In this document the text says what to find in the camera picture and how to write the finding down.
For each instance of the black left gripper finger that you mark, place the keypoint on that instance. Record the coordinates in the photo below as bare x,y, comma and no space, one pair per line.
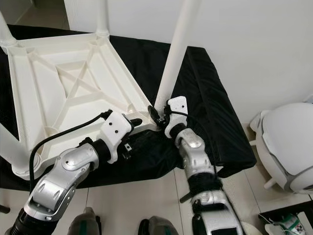
141,138
135,121

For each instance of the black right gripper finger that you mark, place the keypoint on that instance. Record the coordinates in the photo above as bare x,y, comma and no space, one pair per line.
154,114

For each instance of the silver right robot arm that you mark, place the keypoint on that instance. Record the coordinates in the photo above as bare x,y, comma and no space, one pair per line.
193,152

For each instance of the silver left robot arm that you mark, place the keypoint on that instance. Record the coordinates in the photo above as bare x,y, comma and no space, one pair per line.
58,178

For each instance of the black table cloth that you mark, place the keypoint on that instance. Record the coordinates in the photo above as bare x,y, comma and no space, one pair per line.
220,132

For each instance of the white plastic chair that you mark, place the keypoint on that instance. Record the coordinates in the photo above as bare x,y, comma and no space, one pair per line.
286,142

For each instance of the dark low box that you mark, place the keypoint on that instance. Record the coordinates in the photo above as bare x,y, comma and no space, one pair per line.
264,209

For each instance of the green white package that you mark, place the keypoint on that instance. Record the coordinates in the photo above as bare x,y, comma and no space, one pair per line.
288,225

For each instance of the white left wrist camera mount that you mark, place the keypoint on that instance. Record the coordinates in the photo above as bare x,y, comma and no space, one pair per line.
117,127

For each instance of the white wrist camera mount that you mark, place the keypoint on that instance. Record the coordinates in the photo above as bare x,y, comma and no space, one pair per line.
117,127
177,105

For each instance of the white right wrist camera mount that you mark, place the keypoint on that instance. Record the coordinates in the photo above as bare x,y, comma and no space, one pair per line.
177,105

